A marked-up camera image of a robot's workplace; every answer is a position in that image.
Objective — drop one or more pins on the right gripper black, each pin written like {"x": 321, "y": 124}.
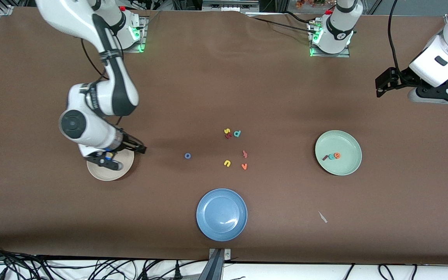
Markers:
{"x": 129, "y": 142}

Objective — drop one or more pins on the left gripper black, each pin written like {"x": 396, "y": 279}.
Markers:
{"x": 403, "y": 76}

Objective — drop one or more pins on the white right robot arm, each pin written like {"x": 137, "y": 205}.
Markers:
{"x": 91, "y": 128}

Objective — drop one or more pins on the beige round plate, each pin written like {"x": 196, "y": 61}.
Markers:
{"x": 109, "y": 176}

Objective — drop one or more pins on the green round plate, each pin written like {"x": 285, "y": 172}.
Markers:
{"x": 344, "y": 144}

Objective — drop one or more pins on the brown table cover sheet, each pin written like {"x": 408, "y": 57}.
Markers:
{"x": 208, "y": 77}

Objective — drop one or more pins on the teal foam letter d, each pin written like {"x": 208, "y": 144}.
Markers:
{"x": 237, "y": 133}

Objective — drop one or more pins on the red foam letter f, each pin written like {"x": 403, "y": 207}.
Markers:
{"x": 244, "y": 154}

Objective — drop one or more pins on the blue round plate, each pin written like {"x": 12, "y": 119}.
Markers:
{"x": 221, "y": 214}

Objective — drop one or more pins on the orange artificial flowers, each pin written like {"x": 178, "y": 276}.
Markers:
{"x": 309, "y": 3}

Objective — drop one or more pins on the black power plug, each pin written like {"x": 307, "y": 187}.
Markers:
{"x": 177, "y": 272}

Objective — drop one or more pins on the white paper scrap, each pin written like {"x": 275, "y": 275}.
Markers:
{"x": 322, "y": 217}

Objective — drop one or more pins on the grey metal box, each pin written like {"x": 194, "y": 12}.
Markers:
{"x": 230, "y": 4}

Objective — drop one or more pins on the grey metal clamp bracket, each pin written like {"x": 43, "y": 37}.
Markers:
{"x": 228, "y": 254}

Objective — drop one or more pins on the dark camera stand pole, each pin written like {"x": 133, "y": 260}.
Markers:
{"x": 214, "y": 270}

